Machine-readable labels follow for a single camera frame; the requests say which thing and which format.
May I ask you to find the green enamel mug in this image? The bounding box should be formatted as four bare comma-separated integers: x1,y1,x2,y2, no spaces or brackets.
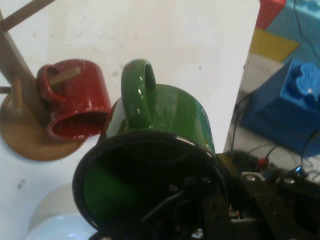
71,58,230,231

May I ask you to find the light blue floor mat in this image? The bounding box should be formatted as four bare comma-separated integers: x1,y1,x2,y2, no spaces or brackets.
264,0,320,66

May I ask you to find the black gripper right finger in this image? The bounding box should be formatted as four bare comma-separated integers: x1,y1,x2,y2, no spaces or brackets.
216,152,320,240

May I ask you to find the dark blue toy brick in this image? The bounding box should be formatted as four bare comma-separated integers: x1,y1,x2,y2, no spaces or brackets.
239,58,320,158

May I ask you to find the brown wooden mug tree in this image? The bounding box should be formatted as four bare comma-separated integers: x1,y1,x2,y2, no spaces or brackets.
0,0,87,162

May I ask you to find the small red toy brick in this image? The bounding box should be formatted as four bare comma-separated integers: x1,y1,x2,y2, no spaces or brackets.
256,0,287,31

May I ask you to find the thin black floor cable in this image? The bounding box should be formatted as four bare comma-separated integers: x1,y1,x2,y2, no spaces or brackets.
292,0,320,77

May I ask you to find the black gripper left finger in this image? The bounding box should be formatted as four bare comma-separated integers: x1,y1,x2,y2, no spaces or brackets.
139,174,234,240

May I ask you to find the white bowl with blue outside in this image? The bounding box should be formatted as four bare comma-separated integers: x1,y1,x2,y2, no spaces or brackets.
23,183,101,240

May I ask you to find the red enamel mug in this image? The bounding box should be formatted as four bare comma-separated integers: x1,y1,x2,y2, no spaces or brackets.
36,58,112,140

